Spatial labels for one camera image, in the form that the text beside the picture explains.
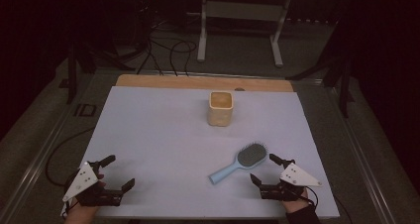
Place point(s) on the black metal stand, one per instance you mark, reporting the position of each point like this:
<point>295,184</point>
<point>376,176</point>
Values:
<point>345,85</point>
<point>71,75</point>

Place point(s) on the metal floor rail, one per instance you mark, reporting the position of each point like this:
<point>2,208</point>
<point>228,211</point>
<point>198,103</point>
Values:
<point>360,151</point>
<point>39,158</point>

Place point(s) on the person's left hand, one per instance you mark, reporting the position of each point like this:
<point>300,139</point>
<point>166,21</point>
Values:
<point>81,214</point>

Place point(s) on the person's right hand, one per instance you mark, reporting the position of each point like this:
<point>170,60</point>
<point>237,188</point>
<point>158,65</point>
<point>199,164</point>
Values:
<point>295,204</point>

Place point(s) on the white metal stand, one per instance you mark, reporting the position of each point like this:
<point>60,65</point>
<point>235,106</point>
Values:
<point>244,11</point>

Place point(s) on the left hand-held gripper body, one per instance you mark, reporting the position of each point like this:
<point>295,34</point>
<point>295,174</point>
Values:
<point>84,181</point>

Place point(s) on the black floor bracket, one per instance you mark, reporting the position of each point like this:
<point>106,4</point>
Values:
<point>85,110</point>

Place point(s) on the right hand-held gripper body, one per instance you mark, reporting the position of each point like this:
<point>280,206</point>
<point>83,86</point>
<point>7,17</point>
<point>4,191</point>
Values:
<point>297,179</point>

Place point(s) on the cream square cup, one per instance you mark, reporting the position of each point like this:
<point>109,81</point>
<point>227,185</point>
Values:
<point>220,113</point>

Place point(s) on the light blue hairbrush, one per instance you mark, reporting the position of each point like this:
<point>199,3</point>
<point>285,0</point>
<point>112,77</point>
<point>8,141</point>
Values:
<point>252,153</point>

